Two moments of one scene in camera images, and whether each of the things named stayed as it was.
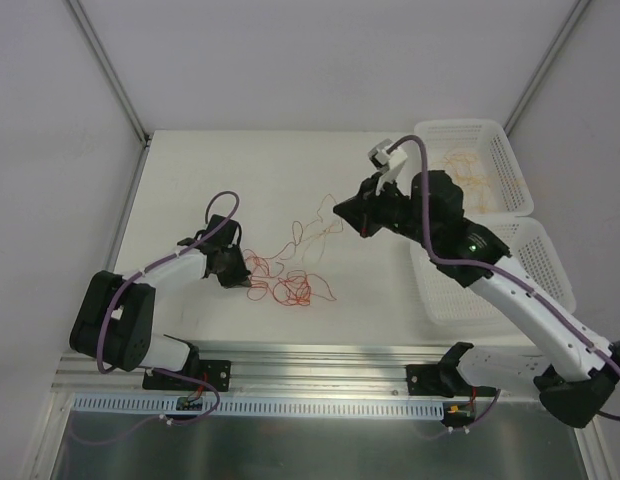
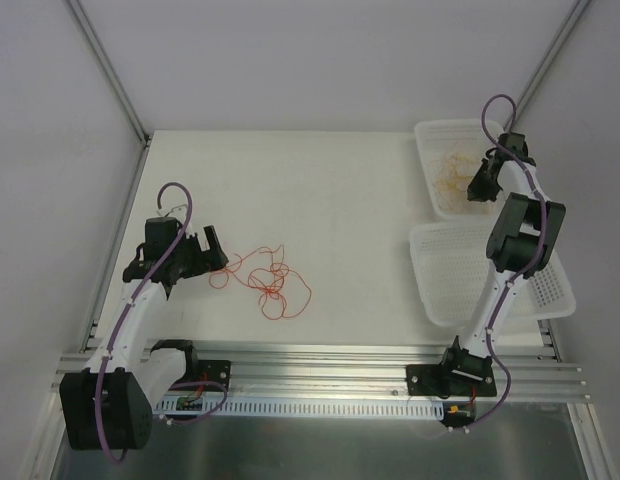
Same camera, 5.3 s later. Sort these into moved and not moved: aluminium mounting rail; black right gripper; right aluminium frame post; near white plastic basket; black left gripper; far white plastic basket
Moved: black left gripper; black right gripper
Not moved: far white plastic basket; near white plastic basket; aluminium mounting rail; right aluminium frame post
